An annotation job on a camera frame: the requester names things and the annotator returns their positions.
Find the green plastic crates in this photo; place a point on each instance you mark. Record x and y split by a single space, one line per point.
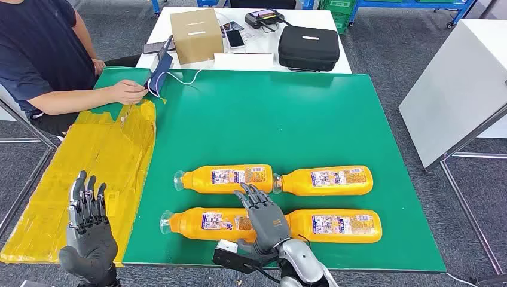
340 17

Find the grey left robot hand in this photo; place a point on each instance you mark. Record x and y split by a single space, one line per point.
91 245

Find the tablet in blue cover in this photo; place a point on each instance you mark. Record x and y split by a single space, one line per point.
160 73

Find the black remote controller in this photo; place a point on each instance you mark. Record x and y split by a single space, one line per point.
261 17

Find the white desk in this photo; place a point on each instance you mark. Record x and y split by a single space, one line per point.
309 17

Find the person's left forearm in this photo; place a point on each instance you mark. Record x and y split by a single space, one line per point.
89 47

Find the orange detergent bottle clear cap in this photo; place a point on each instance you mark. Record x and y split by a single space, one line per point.
301 227
301 184
206 180
186 226

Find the grey metal frame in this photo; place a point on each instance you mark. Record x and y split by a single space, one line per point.
16 140

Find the person's left hand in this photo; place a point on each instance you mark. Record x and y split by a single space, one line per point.
99 66

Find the person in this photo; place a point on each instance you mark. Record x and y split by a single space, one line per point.
35 51

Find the person's right hand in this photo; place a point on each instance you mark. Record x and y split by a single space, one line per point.
126 93

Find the dark phone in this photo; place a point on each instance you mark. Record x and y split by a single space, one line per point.
152 47

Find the yellow taped cardboard sheet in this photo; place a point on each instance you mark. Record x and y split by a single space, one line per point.
91 158

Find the black smartphone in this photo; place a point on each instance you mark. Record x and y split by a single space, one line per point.
235 39

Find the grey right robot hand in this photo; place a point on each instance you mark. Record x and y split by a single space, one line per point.
267 226

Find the black zip case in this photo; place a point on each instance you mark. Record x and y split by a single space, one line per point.
309 49

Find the person's right forearm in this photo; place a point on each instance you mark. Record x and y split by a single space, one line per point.
71 101

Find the white side table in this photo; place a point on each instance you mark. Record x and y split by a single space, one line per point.
455 91

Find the patterned phone case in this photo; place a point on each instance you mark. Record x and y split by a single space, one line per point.
237 26

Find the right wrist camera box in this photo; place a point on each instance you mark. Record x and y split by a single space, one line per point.
233 259

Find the brown cardboard box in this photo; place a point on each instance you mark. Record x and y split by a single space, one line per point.
196 37

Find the green table mat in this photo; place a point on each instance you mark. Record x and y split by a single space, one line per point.
277 126

